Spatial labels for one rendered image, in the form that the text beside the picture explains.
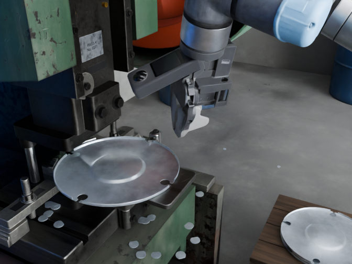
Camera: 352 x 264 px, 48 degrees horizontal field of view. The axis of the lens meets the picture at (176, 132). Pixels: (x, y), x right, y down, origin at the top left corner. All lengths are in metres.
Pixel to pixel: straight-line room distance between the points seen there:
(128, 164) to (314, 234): 0.74
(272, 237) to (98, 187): 0.73
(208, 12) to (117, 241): 0.58
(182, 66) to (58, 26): 0.22
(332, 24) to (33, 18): 0.45
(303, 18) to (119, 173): 0.55
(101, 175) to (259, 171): 1.59
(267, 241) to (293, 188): 0.93
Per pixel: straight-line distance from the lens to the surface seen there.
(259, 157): 2.51
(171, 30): 1.11
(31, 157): 0.97
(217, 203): 1.13
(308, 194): 2.26
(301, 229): 1.44
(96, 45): 0.85
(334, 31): 0.64
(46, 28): 0.68
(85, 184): 0.89
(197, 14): 0.57
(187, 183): 0.87
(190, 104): 0.65
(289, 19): 0.51
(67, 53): 0.72
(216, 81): 0.65
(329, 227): 1.47
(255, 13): 0.53
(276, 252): 1.36
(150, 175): 0.89
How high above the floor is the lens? 1.28
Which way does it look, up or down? 28 degrees down
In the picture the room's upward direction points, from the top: straight up
